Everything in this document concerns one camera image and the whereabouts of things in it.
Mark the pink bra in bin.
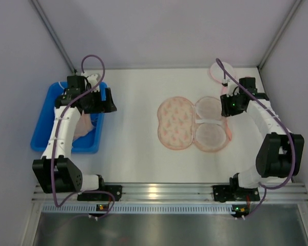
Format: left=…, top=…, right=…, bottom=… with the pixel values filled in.
left=73, top=112, right=94, bottom=141

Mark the blue plastic bin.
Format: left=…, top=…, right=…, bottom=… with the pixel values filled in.
left=30, top=81, right=108, bottom=154

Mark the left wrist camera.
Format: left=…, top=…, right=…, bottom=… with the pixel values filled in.
left=81, top=72, right=99, bottom=90

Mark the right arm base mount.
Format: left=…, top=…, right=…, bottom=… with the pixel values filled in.
left=212, top=184, right=260, bottom=202

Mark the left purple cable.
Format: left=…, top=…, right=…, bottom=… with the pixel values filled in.
left=50, top=55, right=116, bottom=220

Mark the pink trimmed mesh laundry bag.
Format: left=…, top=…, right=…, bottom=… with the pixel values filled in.
left=208, top=61, right=243, bottom=99

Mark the aluminium mounting rail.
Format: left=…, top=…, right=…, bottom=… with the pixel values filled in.
left=32, top=183, right=308, bottom=217

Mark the purple cable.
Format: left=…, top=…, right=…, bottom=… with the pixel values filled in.
left=215, top=58, right=298, bottom=220
left=50, top=55, right=116, bottom=220

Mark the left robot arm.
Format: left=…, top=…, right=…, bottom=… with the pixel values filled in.
left=31, top=75, right=117, bottom=194

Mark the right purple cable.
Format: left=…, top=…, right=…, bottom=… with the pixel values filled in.
left=215, top=58, right=298, bottom=220

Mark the floral orange laundry bag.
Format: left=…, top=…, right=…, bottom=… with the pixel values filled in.
left=157, top=96, right=232, bottom=153

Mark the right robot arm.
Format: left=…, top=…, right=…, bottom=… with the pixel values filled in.
left=220, top=77, right=304, bottom=200

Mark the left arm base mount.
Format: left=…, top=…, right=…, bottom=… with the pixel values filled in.
left=77, top=184, right=123, bottom=201

